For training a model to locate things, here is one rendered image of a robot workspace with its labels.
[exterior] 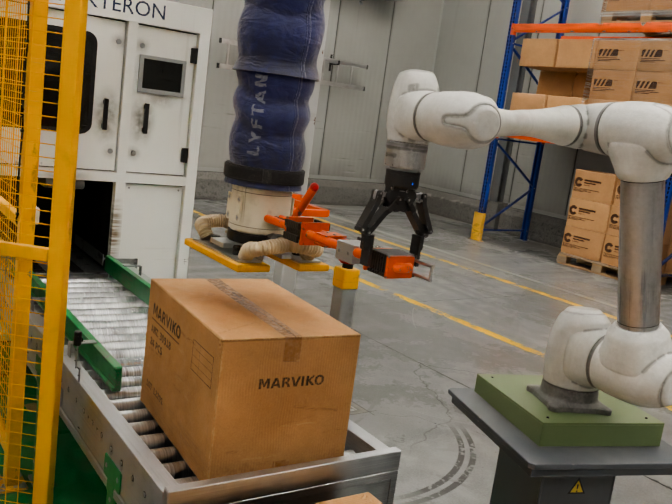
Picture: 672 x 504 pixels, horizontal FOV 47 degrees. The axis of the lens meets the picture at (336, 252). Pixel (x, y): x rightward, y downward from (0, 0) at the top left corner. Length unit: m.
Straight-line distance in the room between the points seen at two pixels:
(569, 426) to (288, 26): 1.26
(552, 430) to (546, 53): 8.87
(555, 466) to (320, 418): 0.61
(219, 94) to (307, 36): 9.57
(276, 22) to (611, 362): 1.21
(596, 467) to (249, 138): 1.23
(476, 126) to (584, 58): 8.86
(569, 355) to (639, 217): 0.44
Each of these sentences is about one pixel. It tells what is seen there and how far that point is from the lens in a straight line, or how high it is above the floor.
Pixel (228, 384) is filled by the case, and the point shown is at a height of 0.83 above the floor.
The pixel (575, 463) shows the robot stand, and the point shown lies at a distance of 2.06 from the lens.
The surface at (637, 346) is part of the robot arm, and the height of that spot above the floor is 1.06.
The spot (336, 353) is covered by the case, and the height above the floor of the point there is 0.90.
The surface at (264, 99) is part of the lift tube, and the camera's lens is 2.06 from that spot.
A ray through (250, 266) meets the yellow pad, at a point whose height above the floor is 1.10.
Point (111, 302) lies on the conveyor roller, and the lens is 3.61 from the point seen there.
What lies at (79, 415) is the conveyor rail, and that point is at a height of 0.49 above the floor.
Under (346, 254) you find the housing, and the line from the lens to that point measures 1.77.
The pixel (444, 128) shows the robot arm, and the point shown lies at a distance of 1.51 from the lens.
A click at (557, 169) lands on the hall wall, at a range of 11.99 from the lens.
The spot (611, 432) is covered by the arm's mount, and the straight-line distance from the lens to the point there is 2.21.
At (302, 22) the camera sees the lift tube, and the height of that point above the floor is 1.74.
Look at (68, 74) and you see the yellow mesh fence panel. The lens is 2.37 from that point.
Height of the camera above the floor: 1.52
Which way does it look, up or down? 10 degrees down
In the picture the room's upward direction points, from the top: 8 degrees clockwise
